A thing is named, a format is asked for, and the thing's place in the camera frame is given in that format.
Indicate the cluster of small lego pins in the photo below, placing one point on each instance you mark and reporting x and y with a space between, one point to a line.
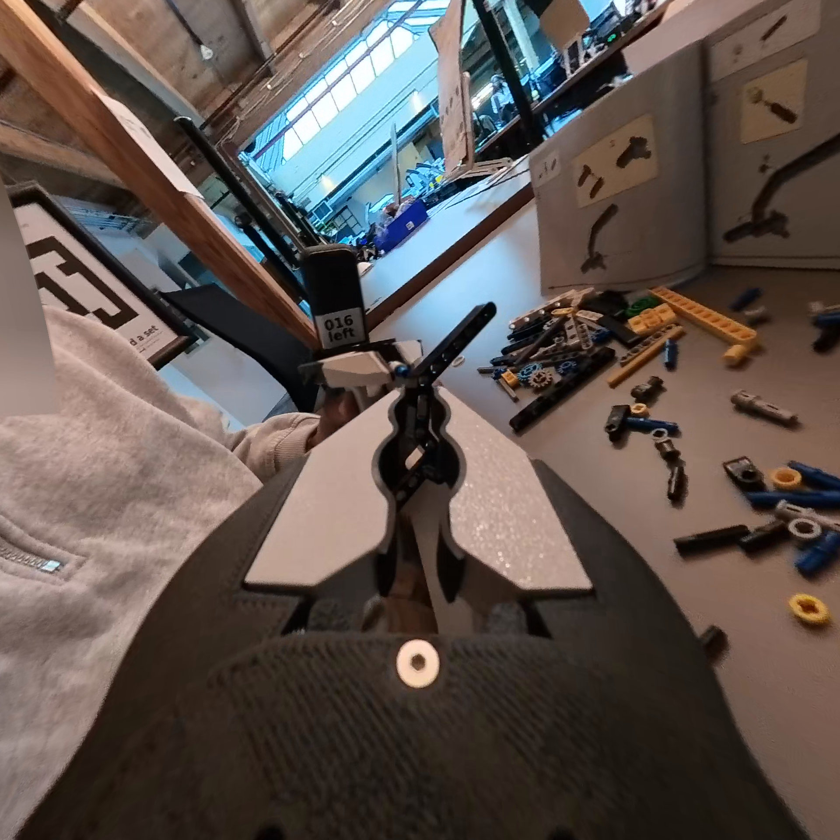
794 505

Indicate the person's grey hoodie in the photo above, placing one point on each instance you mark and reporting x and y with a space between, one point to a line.
98 492

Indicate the blue lego axle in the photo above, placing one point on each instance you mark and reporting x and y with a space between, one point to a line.
656 425

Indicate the cardboard panel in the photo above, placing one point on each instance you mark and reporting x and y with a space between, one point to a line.
453 85

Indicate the white table with wooden edge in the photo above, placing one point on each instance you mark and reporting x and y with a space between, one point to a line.
446 236

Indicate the green lego gear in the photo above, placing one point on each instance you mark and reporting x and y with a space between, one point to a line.
640 307

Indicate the short black lego beam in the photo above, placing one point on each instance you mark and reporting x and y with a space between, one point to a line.
459 341

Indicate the pile of mixed lego parts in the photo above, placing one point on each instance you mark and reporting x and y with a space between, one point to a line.
571 328

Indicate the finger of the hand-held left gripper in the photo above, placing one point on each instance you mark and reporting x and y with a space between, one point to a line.
354 374
403 351

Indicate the grey lego connector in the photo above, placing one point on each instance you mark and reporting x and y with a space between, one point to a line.
764 407

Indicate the person's left forearm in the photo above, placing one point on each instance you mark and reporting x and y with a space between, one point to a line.
275 443

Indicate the person's left hand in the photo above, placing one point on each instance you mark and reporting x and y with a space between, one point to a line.
341 413

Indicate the wooden beam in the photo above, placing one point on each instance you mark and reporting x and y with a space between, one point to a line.
164 184

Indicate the yellow lego block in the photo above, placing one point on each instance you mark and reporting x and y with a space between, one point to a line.
649 319

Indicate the blue lego gear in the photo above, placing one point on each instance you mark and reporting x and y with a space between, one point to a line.
568 368
526 374

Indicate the framed marker sign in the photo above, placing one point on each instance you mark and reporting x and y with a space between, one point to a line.
85 289

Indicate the black lego connector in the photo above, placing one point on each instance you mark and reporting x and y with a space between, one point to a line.
646 389

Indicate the small black lego beam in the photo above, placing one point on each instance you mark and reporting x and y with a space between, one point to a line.
712 537

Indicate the large glass window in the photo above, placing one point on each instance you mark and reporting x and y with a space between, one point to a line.
348 85

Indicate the blue plastic bin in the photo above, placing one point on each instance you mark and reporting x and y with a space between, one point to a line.
400 226

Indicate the grey instruction booklet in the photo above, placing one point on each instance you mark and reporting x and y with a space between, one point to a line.
623 197

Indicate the black pole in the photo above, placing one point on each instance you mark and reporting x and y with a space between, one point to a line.
243 197

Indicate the small yellow lego cylinder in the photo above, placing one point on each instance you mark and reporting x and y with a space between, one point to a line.
735 354

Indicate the white paper sheet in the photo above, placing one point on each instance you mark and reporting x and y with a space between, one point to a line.
151 144

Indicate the long yellow lego rod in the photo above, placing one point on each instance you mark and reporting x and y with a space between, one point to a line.
643 358

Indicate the yellow lego beam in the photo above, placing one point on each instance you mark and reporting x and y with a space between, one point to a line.
709 318

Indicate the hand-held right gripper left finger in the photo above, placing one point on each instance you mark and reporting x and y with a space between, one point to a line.
308 525

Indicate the long black lego beam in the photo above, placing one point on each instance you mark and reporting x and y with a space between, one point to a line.
558 394

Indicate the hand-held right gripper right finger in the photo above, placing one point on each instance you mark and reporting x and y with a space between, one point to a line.
518 525

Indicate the blue and black lego pin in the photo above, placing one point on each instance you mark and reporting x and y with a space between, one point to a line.
745 299

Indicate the grey lego gear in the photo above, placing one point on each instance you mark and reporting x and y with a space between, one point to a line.
541 380

